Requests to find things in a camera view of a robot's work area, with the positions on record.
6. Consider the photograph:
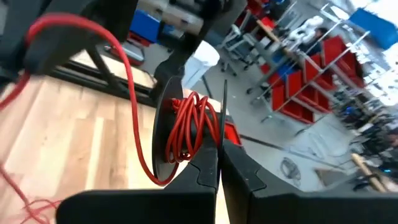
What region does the coiled black floor cable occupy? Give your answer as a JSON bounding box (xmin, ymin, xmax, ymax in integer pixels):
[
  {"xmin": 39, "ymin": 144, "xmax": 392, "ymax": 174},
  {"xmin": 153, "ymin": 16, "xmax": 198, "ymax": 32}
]
[{"xmin": 279, "ymin": 157, "xmax": 302, "ymax": 182}]

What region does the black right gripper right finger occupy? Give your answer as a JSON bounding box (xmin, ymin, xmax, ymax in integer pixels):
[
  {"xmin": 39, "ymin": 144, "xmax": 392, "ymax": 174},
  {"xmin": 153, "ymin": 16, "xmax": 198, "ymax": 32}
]
[{"xmin": 219, "ymin": 139, "xmax": 398, "ymax": 224}]

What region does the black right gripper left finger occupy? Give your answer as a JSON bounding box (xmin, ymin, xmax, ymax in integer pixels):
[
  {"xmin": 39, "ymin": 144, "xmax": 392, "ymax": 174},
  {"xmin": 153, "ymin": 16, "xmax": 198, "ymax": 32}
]
[{"xmin": 55, "ymin": 136, "xmax": 220, "ymax": 224}]

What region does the wooden pole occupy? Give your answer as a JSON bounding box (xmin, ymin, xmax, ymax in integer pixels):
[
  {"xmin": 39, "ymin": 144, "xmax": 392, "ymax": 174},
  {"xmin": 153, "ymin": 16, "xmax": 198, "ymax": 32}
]
[{"xmin": 351, "ymin": 153, "xmax": 387, "ymax": 193}]

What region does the red shelf bin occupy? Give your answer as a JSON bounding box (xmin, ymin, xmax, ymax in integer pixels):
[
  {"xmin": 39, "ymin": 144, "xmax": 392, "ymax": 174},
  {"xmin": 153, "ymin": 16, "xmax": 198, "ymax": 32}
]
[
  {"xmin": 303, "ymin": 54, "xmax": 336, "ymax": 91},
  {"xmin": 271, "ymin": 84, "xmax": 315, "ymax": 124},
  {"xmin": 285, "ymin": 70, "xmax": 330, "ymax": 113},
  {"xmin": 322, "ymin": 35, "xmax": 364, "ymax": 88}
]

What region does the grey office chair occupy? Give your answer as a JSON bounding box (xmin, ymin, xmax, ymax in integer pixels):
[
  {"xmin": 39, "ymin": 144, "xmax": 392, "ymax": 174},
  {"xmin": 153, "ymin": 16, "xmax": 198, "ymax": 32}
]
[{"xmin": 220, "ymin": 24, "xmax": 251, "ymax": 76}]

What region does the blue plastic bin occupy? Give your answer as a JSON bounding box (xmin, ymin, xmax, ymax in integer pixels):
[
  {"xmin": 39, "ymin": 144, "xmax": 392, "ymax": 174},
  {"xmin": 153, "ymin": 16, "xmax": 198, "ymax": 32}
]
[{"xmin": 348, "ymin": 7, "xmax": 398, "ymax": 50}]

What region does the blue plastic crate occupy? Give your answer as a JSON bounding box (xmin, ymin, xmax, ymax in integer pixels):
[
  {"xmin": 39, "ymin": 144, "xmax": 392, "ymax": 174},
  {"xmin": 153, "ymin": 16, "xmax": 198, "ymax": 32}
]
[{"xmin": 129, "ymin": 9, "xmax": 175, "ymax": 44}]

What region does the thin red wire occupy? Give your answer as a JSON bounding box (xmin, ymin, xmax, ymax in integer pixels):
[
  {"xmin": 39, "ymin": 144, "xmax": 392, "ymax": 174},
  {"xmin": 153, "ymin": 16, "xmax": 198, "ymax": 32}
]
[{"xmin": 0, "ymin": 12, "xmax": 222, "ymax": 224}]

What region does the metal shelf rack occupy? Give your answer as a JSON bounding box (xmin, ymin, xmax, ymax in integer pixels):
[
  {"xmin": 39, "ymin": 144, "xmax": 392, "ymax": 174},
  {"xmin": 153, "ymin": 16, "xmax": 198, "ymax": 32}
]
[{"xmin": 247, "ymin": 2, "xmax": 374, "ymax": 125}]

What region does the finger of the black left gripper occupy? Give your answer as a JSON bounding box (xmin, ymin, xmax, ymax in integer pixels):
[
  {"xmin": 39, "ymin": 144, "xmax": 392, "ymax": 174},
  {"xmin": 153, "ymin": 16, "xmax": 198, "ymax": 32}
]
[{"xmin": 23, "ymin": 0, "xmax": 139, "ymax": 77}]

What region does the red plastic bin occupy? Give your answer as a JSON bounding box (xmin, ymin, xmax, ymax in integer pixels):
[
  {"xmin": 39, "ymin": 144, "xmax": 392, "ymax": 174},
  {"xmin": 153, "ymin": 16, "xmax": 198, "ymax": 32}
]
[{"xmin": 223, "ymin": 120, "xmax": 243, "ymax": 146}]

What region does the black labelled cable spool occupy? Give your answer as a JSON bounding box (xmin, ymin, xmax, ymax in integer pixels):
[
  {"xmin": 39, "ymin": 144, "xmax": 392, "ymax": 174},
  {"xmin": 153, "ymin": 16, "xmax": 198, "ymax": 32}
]
[{"xmin": 151, "ymin": 76, "xmax": 229, "ymax": 187}]

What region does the black aluminium table frame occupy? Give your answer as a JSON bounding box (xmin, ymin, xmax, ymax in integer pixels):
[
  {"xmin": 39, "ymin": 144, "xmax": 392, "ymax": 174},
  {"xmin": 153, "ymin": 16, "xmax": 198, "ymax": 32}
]
[{"xmin": 49, "ymin": 46, "xmax": 162, "ymax": 107}]

